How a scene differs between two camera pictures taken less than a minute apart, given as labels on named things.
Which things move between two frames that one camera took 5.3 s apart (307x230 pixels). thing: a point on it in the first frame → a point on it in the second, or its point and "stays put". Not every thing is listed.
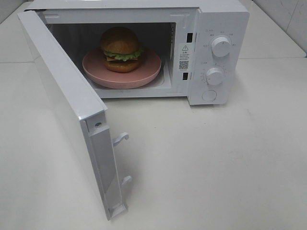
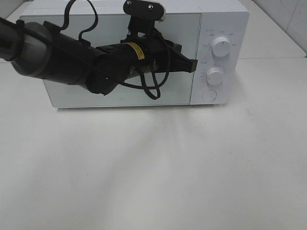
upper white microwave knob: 220,46 stays put
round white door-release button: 209,95 stays put
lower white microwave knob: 214,76 stays put
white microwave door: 83,116 → 96,29
